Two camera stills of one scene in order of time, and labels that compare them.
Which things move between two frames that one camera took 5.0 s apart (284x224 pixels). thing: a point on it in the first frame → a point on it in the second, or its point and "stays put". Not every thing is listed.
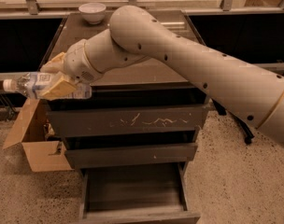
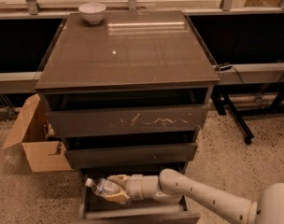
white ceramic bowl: x=92 y=12 stays put
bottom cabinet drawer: x=151 y=193 stays put
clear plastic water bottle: x=35 y=85 → x=102 y=186
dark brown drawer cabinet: x=132 y=139 stays put
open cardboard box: x=31 y=131 stays put
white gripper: x=76 y=62 → x=135 y=187
